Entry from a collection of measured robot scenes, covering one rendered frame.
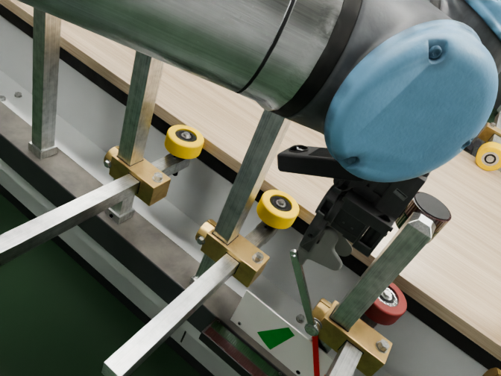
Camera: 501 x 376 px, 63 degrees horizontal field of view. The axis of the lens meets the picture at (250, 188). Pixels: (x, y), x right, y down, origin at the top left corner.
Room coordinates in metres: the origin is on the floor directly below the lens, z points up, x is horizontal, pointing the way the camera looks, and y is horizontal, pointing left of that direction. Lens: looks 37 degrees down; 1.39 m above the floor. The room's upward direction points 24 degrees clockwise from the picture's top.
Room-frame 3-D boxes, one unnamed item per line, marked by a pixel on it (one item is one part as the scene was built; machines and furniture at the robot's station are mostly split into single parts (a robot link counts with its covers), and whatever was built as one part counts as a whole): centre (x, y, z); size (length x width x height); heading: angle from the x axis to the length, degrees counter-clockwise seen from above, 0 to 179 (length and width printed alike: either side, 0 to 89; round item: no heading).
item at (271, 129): (0.55, 0.01, 0.92); 0.04 x 0.04 x 0.48; 71
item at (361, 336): (0.46, -0.25, 0.84); 0.14 x 0.06 x 0.05; 71
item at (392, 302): (0.53, -0.29, 0.85); 0.08 x 0.08 x 0.11
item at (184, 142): (0.72, 0.17, 0.85); 0.08 x 0.08 x 0.11
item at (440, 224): (0.51, -0.25, 1.10); 0.06 x 0.06 x 0.02
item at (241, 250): (0.54, -0.01, 0.83); 0.14 x 0.06 x 0.05; 71
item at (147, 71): (0.63, 0.24, 0.91); 0.04 x 0.04 x 0.48; 71
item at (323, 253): (0.41, -0.12, 1.03); 0.06 x 0.03 x 0.09; 71
